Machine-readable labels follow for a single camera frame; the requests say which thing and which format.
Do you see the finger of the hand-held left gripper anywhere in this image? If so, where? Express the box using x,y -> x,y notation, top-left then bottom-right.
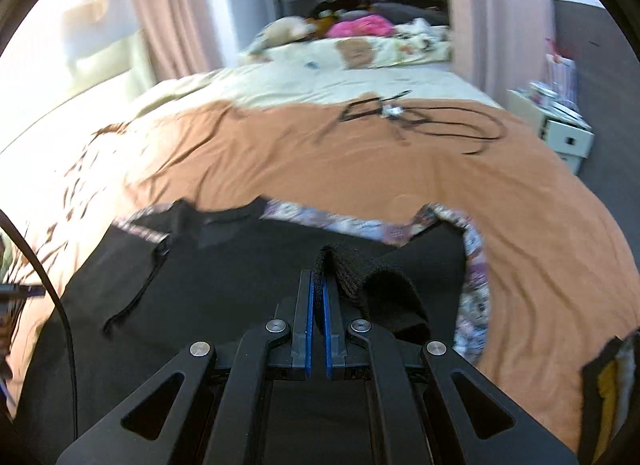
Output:
0,284 -> 46,302

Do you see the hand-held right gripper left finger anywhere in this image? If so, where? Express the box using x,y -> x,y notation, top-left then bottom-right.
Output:
55,269 -> 321,465

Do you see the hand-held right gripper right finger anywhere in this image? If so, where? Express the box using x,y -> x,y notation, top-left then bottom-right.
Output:
321,272 -> 581,465

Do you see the black garment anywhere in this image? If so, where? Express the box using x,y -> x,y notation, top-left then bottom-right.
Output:
15,197 -> 468,465

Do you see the stack of folded clothes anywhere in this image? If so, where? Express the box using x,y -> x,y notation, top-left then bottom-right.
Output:
580,330 -> 640,465

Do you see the floral patterned cloth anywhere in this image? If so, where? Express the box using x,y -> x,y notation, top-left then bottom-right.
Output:
115,200 -> 493,361

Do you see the orange blanket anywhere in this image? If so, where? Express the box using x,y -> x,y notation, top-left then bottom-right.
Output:
0,95 -> 636,451

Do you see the cream bed sheet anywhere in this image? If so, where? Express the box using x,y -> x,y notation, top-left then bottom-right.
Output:
132,62 -> 501,116

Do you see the bear print pillow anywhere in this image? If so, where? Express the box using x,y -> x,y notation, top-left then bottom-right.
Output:
240,25 -> 453,68

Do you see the yellow folded garment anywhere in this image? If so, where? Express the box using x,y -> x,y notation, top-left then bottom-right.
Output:
597,345 -> 631,446

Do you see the beige plush toy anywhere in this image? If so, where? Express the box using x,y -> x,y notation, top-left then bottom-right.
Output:
255,17 -> 316,53

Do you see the pink cloth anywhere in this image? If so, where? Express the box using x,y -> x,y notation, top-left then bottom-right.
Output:
327,15 -> 396,38

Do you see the grey folded garment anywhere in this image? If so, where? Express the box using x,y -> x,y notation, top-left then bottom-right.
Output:
617,340 -> 640,388

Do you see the white nightstand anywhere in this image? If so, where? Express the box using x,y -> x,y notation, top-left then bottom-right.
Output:
507,87 -> 596,176

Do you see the pink curtain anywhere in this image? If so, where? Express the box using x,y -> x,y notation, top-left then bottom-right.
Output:
125,0 -> 238,80
440,0 -> 556,106

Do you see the thick black gripper cable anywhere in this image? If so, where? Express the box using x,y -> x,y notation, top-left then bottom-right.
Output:
0,210 -> 78,446

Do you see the black cable on bed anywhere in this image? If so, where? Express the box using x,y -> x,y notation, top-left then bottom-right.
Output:
320,90 -> 506,156

